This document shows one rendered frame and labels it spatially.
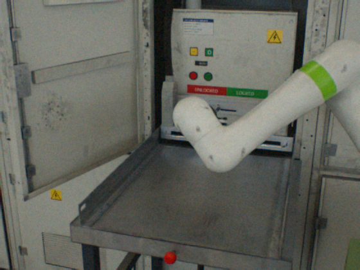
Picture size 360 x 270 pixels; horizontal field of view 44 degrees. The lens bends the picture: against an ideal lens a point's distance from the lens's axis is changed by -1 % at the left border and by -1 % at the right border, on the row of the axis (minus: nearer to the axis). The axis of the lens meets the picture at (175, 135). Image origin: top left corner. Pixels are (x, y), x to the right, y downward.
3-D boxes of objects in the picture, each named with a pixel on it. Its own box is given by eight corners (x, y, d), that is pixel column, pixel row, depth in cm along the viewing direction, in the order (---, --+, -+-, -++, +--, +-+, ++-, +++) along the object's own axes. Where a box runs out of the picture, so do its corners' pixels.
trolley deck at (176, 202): (290, 280, 114) (293, 260, 112) (71, 241, 131) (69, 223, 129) (300, 174, 175) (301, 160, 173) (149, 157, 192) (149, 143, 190)
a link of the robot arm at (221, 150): (293, 75, 132) (300, 63, 121) (319, 107, 130) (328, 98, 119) (192, 150, 131) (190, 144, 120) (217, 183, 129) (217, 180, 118)
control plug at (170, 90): (173, 127, 177) (173, 83, 171) (161, 126, 179) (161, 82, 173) (179, 121, 184) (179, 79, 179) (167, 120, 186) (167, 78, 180)
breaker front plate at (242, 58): (285, 140, 177) (296, 14, 161) (166, 128, 189) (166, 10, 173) (285, 139, 178) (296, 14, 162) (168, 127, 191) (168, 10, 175)
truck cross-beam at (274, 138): (292, 152, 177) (293, 137, 175) (160, 138, 192) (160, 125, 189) (292, 147, 182) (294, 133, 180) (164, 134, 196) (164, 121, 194)
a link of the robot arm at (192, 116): (191, 85, 122) (160, 111, 124) (219, 123, 119) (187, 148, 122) (202, 91, 135) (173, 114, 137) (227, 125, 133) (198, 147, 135)
